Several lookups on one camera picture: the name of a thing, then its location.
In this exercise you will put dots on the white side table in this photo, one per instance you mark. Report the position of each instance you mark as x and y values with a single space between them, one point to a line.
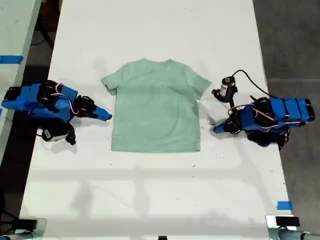
15 50

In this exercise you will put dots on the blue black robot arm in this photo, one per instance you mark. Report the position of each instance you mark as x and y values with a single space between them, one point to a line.
275 115
37 103

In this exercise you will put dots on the black camera box with label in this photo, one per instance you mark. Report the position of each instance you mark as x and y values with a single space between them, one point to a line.
53 133
225 88

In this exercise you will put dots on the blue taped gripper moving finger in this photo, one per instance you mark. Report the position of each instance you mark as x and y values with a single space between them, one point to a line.
221 131
100 117

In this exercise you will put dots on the metal table bracket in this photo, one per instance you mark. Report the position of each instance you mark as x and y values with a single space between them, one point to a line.
271 222

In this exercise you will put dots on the small black box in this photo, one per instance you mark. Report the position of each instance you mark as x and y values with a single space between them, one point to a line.
26 224
287 221

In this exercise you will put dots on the grey metal pipe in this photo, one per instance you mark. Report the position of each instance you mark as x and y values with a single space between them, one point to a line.
17 236
295 235

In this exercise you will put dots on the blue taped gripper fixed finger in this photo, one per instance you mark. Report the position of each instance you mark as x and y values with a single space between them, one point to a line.
220 126
102 112

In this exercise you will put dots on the pale green T-shirt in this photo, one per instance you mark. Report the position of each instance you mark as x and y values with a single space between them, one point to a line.
155 112

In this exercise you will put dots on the long blue tape strip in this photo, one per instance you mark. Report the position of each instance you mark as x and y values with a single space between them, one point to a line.
11 59

